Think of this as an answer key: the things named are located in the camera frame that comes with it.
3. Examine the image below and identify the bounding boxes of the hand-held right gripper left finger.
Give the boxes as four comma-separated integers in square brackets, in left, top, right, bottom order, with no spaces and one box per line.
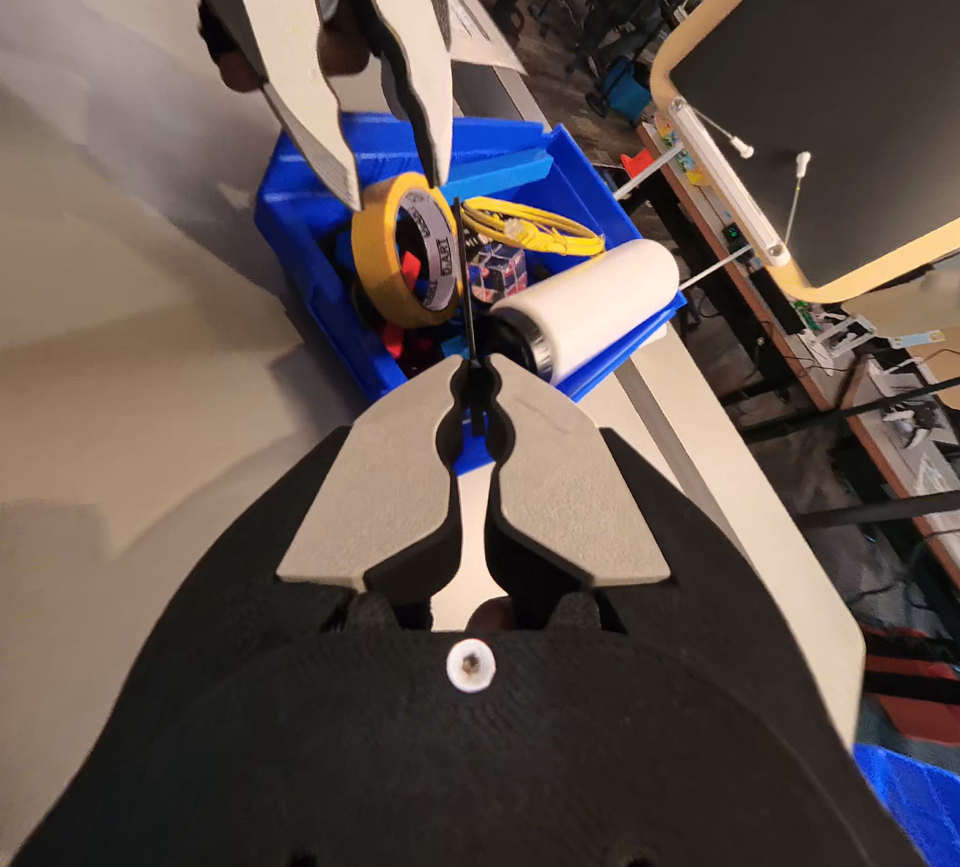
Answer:
[276,354,466,609]

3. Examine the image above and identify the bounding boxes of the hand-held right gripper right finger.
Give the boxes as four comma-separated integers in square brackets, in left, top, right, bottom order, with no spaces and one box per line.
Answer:
[484,352,672,610]

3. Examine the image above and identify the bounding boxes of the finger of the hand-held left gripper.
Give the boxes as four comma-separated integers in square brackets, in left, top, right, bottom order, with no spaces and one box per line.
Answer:
[166,0,364,213]
[364,0,456,192]

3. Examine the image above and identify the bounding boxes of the blue plastic bin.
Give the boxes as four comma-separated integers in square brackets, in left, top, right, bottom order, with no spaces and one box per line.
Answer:
[853,743,960,867]
[253,111,688,477]

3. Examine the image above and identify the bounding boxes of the blue interlocking cube stick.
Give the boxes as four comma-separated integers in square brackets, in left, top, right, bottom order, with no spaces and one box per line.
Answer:
[442,147,556,193]

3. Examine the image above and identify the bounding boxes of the black handheld tool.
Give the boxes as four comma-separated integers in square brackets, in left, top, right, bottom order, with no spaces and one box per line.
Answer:
[450,196,490,438]

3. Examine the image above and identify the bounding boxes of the person's left hand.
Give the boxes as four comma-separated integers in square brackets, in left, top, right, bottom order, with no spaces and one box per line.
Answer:
[216,48,267,94]

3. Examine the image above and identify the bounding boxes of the white printed paper sheet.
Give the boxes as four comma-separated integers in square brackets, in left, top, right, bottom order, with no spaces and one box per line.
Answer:
[441,0,528,76]

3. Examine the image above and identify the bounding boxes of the white cylindrical bottle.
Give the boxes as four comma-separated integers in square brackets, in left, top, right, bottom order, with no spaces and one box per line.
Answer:
[487,238,682,390]

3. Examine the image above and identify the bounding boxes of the small blue floor bin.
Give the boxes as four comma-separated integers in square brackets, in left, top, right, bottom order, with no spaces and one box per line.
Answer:
[600,55,652,120]

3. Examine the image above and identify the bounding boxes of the yellow masking tape roll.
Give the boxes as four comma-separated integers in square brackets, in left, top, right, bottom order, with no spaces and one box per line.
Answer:
[351,171,465,330]

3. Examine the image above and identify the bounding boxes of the puzzle cube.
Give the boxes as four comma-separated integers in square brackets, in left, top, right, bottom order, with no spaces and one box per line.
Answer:
[465,241,529,307]

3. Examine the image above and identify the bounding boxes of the black panel with wooden rim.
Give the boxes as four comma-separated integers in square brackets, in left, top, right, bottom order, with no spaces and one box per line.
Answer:
[649,0,960,306]

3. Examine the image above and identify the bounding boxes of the yellow ethernet cable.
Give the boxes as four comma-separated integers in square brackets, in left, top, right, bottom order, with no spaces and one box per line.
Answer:
[460,198,607,259]

